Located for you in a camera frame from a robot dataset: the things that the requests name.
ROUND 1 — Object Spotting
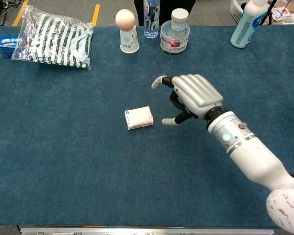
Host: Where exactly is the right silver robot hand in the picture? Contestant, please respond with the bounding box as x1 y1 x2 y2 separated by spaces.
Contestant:
151 74 224 126

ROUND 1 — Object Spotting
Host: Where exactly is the small white box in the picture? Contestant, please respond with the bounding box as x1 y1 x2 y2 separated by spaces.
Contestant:
124 106 154 131

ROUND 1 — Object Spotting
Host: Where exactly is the clear jar with white lid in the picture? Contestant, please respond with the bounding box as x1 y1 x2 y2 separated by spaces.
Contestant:
160 8 191 55

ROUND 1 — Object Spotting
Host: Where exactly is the white and blue lotion bottle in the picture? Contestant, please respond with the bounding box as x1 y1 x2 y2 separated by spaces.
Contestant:
230 0 270 49

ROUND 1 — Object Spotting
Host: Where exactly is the clear water bottle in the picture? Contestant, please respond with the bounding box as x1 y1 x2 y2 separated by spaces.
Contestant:
143 0 161 39

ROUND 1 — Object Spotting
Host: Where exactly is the white paper cup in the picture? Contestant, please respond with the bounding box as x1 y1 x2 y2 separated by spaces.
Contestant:
120 25 140 54

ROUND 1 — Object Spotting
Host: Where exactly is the white storage box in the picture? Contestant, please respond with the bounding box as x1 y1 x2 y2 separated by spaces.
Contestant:
229 0 247 24

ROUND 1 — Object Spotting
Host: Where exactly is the tan ball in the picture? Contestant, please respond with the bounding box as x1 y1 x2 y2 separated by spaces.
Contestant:
115 9 136 32

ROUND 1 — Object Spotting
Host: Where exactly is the white printed bag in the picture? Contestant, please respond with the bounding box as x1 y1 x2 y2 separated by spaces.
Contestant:
271 6 293 21

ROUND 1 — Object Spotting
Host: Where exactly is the teal table cloth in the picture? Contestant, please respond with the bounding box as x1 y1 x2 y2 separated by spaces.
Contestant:
0 25 294 228

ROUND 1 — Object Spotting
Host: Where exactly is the striped shirt in plastic bag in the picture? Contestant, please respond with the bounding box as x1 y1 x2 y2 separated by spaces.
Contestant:
11 4 94 71

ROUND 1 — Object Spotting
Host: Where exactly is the blue cookie box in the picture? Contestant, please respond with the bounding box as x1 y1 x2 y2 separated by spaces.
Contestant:
0 35 23 58

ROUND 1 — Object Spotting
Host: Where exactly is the aluminium table edge rail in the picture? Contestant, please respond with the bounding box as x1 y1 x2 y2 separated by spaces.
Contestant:
20 227 275 235

